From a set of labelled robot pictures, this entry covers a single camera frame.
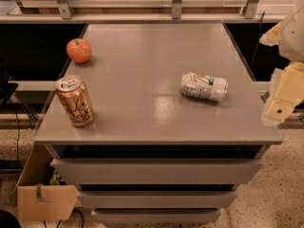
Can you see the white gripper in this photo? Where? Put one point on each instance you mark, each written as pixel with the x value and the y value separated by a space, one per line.
pixel 294 38

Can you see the white green 7up can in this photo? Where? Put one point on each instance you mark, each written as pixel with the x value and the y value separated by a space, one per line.
pixel 203 86

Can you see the orange LaCroix can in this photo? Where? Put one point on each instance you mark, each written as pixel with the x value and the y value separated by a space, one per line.
pixel 73 95

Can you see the grey drawer cabinet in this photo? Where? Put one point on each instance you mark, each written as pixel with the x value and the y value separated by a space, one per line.
pixel 153 154

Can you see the red apple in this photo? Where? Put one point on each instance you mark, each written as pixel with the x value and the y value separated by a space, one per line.
pixel 79 50

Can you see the green bottle in box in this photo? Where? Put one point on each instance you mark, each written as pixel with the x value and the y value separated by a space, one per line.
pixel 55 178

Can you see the cardboard box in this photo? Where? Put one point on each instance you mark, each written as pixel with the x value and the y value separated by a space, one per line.
pixel 37 200

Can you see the metal shelf frame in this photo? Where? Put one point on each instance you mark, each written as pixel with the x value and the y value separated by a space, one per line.
pixel 142 11

